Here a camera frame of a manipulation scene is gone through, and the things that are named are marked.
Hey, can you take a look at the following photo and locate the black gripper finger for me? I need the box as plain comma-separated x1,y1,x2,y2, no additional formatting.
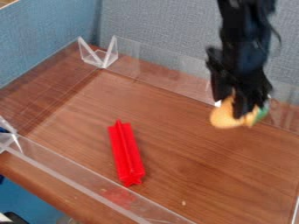
211,80,233,102
233,87,269,119

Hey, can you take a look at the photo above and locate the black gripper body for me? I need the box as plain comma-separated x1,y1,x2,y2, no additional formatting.
205,34,275,102

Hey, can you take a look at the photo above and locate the yellow green toy corn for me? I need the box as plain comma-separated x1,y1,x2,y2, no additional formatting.
210,96,270,129

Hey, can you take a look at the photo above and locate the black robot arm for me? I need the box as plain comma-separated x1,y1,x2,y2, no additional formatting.
206,0,279,119

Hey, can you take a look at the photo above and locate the red star-shaped plastic bar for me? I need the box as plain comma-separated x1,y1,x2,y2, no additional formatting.
107,120,146,187

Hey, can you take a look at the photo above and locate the clear acrylic back wall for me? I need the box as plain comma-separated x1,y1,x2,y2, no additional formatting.
107,36,299,135

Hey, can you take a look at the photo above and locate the clear acrylic wall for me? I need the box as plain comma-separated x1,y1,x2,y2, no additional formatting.
107,36,299,135
6,136,195,224

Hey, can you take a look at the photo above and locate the clear acrylic corner bracket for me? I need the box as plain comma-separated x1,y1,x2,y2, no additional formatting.
78,37,118,68

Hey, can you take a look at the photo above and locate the clear acrylic front wall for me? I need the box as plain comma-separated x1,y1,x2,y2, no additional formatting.
6,136,195,224

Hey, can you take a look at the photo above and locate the clear acrylic left bracket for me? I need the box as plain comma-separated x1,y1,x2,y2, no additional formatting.
0,116,24,154

